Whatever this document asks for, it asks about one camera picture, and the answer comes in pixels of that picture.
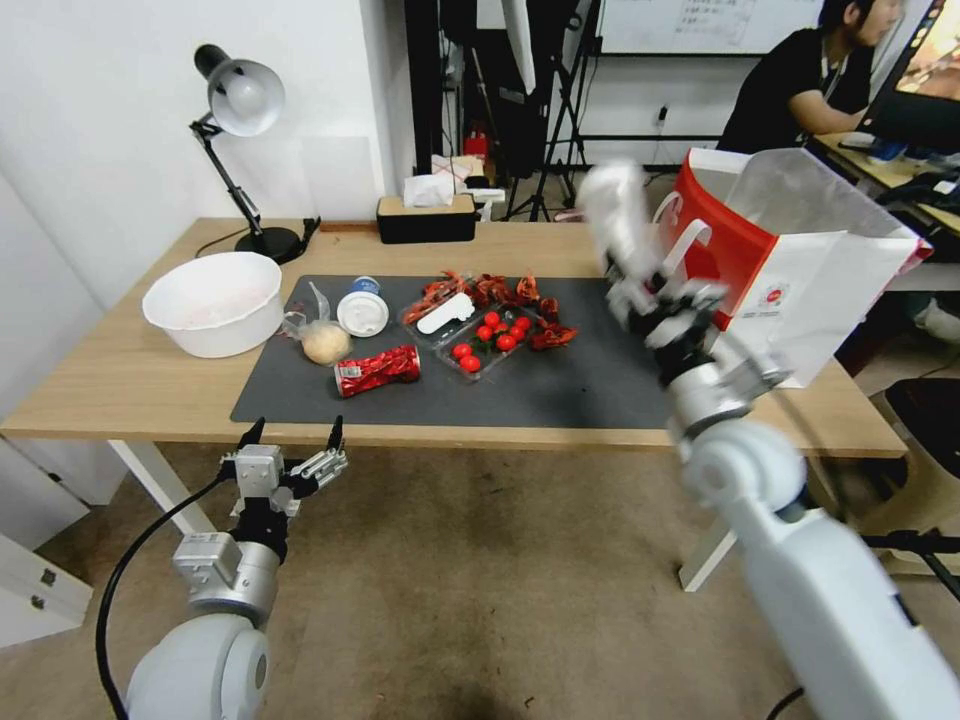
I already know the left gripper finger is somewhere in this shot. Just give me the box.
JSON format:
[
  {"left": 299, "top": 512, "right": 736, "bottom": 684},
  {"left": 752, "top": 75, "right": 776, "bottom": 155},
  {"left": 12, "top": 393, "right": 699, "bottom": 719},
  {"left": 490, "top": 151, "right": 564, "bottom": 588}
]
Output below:
[
  {"left": 287, "top": 415, "right": 351, "bottom": 498},
  {"left": 216, "top": 416, "right": 268, "bottom": 482}
]

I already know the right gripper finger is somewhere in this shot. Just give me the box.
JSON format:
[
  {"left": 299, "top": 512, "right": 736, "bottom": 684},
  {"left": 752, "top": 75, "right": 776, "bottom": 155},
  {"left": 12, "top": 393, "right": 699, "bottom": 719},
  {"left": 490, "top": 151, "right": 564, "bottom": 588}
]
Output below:
[
  {"left": 671, "top": 275, "right": 733, "bottom": 313},
  {"left": 603, "top": 254, "right": 664, "bottom": 318}
]

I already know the red white delivery bag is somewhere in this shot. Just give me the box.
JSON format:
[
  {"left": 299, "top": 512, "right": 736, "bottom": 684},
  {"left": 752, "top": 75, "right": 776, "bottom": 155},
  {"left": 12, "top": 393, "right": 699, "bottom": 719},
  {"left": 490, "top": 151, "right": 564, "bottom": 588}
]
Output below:
[{"left": 650, "top": 146, "right": 936, "bottom": 391}]

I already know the clear plastic bag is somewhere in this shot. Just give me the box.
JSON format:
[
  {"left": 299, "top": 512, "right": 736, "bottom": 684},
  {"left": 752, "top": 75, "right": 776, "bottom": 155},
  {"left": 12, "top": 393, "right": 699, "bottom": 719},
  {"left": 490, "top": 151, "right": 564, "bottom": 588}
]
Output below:
[{"left": 280, "top": 280, "right": 354, "bottom": 367}]

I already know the clear disposable takeout box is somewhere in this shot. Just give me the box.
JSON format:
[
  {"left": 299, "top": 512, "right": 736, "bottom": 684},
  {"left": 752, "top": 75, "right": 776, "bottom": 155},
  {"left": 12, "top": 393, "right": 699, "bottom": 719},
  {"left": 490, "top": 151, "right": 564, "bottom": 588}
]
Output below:
[{"left": 395, "top": 270, "right": 528, "bottom": 385}]

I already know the cardboard box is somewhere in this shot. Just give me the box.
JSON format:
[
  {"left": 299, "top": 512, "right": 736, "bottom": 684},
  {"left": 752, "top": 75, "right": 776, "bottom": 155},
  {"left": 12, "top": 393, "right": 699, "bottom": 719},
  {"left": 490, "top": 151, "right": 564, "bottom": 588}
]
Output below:
[{"left": 429, "top": 152, "right": 490, "bottom": 190}]

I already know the black wooden-lid tissue box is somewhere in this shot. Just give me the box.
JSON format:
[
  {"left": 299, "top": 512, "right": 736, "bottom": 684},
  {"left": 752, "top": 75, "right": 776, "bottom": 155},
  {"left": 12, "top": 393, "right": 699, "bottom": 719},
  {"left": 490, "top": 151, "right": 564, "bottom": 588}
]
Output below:
[{"left": 375, "top": 192, "right": 478, "bottom": 246}]

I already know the white table leg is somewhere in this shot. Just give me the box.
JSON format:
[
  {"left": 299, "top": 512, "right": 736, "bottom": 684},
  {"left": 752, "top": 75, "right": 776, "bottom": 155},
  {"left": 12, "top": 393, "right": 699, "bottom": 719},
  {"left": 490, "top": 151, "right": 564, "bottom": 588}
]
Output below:
[
  {"left": 107, "top": 439, "right": 220, "bottom": 538},
  {"left": 677, "top": 506, "right": 745, "bottom": 595}
]

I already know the crushed red drink can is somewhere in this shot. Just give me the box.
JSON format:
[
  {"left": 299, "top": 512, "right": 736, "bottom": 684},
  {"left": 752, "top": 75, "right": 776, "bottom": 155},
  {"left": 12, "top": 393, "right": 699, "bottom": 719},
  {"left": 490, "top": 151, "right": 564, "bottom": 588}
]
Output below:
[{"left": 332, "top": 344, "right": 424, "bottom": 400}]

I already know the grey table mat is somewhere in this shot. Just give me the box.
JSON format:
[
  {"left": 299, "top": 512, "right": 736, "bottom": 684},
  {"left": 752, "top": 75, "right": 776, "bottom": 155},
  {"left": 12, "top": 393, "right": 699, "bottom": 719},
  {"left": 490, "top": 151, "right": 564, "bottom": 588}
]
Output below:
[{"left": 230, "top": 274, "right": 678, "bottom": 431}]

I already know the beige steamed bun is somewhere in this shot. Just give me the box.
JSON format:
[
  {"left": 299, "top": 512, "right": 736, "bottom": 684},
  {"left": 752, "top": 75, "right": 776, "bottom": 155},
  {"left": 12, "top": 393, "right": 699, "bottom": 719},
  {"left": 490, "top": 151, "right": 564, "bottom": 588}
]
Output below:
[{"left": 301, "top": 317, "right": 353, "bottom": 367}]

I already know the white plastic bowl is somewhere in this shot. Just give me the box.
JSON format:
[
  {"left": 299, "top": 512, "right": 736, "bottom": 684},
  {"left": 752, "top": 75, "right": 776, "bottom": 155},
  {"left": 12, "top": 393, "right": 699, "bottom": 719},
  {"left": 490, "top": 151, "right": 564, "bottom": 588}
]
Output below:
[{"left": 141, "top": 251, "right": 285, "bottom": 360}]

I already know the white lidded paper cup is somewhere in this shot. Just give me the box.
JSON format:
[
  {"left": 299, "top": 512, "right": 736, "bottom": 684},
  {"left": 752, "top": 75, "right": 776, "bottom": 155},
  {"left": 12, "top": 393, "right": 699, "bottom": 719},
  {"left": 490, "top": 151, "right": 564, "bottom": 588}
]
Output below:
[{"left": 335, "top": 274, "right": 390, "bottom": 341}]

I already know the black tripod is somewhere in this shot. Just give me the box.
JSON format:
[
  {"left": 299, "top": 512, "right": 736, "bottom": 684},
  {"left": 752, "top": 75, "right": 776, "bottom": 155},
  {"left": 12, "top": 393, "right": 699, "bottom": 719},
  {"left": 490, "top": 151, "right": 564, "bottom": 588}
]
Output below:
[{"left": 500, "top": 0, "right": 601, "bottom": 223}]

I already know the wooden office desk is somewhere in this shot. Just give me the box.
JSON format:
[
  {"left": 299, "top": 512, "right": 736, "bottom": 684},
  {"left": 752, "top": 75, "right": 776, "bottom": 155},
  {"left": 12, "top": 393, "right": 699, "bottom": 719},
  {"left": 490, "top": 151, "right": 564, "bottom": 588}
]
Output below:
[{"left": 812, "top": 131, "right": 960, "bottom": 220}]

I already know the white cabinet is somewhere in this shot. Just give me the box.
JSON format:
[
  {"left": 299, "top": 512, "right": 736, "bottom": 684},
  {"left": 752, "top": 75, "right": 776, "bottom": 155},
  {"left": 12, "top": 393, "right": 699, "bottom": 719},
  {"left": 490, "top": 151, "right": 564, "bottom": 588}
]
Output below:
[{"left": 0, "top": 431, "right": 130, "bottom": 650}]

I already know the white tissue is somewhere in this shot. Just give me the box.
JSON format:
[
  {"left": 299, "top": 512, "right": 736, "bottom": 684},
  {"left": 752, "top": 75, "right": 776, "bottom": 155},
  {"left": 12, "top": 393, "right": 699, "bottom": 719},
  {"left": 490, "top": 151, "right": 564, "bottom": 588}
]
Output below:
[{"left": 401, "top": 173, "right": 456, "bottom": 210}]

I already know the person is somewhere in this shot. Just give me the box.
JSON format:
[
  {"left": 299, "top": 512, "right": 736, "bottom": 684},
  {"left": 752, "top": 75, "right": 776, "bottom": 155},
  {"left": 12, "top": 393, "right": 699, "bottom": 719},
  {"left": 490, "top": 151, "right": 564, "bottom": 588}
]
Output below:
[{"left": 715, "top": 0, "right": 903, "bottom": 156}]

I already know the white reflector panel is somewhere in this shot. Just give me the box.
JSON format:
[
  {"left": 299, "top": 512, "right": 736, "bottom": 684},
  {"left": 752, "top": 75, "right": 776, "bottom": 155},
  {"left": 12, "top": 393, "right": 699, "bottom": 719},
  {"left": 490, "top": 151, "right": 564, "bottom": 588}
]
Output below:
[{"left": 500, "top": 0, "right": 539, "bottom": 97}]

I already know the black computer monitor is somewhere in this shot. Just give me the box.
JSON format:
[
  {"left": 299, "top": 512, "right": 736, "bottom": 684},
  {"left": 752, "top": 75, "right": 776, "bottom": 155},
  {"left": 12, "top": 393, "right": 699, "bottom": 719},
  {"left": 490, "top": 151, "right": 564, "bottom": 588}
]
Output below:
[{"left": 860, "top": 0, "right": 960, "bottom": 154}]

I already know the black desk lamp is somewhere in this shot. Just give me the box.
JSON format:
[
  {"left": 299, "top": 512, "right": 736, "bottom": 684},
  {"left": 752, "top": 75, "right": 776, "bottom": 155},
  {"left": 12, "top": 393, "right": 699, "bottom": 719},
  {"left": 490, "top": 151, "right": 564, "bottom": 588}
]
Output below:
[{"left": 187, "top": 42, "right": 322, "bottom": 265}]

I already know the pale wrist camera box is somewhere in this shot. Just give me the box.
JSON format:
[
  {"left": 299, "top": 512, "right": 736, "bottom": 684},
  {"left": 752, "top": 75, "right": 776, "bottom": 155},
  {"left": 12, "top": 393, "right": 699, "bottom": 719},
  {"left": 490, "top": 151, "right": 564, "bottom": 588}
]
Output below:
[{"left": 233, "top": 443, "right": 286, "bottom": 501}]

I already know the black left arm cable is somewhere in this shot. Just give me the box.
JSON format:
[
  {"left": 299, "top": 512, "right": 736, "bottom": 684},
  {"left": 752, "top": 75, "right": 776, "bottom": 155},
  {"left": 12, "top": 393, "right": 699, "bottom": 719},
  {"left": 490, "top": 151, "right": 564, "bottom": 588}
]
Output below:
[{"left": 95, "top": 476, "right": 243, "bottom": 720}]

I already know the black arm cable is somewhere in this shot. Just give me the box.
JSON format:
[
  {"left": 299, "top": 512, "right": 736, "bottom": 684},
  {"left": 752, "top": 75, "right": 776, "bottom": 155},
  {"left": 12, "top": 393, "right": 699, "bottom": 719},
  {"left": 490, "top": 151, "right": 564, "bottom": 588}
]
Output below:
[
  {"left": 95, "top": 476, "right": 243, "bottom": 720},
  {"left": 719, "top": 329, "right": 856, "bottom": 526}
]

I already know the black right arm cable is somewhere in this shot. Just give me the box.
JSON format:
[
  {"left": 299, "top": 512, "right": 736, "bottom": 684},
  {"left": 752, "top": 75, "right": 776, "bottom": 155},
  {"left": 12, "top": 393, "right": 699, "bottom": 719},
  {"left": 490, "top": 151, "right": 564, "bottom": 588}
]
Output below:
[{"left": 719, "top": 329, "right": 856, "bottom": 526}]

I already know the white wall board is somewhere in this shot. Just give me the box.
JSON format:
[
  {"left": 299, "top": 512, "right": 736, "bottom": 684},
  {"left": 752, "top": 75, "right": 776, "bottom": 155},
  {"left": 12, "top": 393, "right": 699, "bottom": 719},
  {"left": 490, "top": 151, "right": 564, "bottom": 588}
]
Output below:
[{"left": 598, "top": 0, "right": 828, "bottom": 57}]

